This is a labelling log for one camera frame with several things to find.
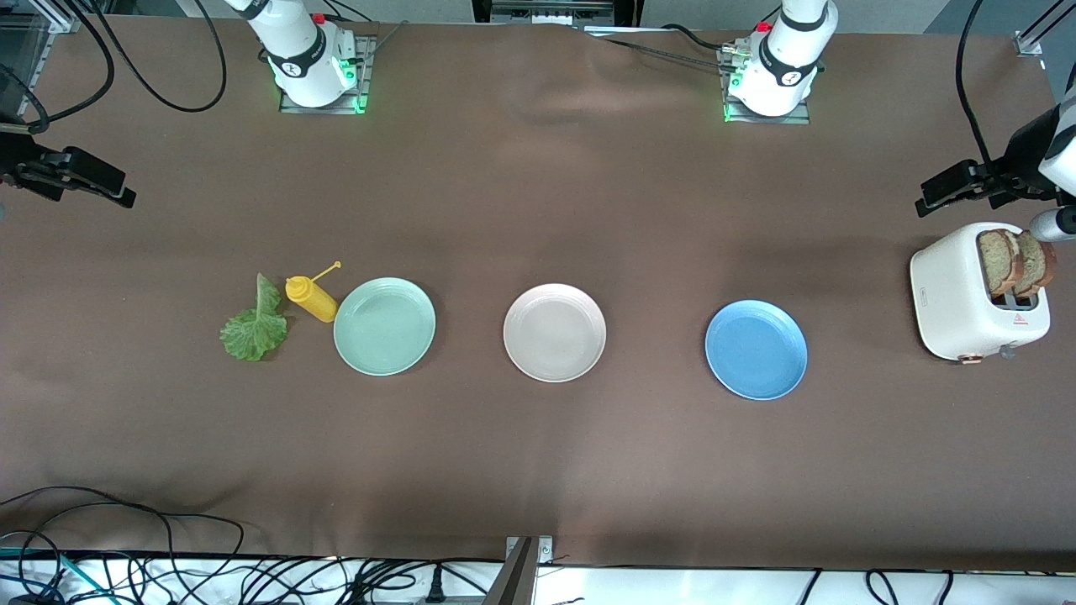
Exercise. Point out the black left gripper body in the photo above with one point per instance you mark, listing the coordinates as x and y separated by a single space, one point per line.
1022 155

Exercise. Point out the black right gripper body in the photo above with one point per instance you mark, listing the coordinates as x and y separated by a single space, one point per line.
17 155

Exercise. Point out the brown bread slice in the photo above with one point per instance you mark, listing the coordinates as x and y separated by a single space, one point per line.
1036 269
996 260

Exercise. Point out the green lettuce leaf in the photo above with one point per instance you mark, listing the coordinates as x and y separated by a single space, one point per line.
252 332

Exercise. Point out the yellow mustard squeeze bottle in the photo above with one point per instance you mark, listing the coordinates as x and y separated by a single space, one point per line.
313 301

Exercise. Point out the blue plate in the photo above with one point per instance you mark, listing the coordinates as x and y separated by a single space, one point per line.
756 350

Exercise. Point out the mint green plate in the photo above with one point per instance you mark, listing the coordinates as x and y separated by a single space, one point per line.
384 328

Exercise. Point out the beige plate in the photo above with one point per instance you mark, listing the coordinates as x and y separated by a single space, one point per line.
555 334

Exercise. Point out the white toaster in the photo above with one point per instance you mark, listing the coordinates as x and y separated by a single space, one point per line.
950 294

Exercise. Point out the black equipment rack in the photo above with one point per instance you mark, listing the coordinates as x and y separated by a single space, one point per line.
555 10

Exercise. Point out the brown table cover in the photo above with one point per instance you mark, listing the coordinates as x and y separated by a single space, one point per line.
538 470

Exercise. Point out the black power plug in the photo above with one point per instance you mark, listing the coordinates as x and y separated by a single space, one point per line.
435 584

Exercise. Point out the clear enclosure with aluminium frame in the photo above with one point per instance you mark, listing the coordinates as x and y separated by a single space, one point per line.
21 50

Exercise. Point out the aluminium corner bracket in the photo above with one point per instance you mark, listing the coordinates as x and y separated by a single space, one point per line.
1027 44

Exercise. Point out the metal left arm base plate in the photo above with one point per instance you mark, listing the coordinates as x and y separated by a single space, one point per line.
765 120

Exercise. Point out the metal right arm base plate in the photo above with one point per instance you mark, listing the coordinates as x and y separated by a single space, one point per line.
361 76

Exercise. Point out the metal edge bracket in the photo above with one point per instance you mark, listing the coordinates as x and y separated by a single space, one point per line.
525 571

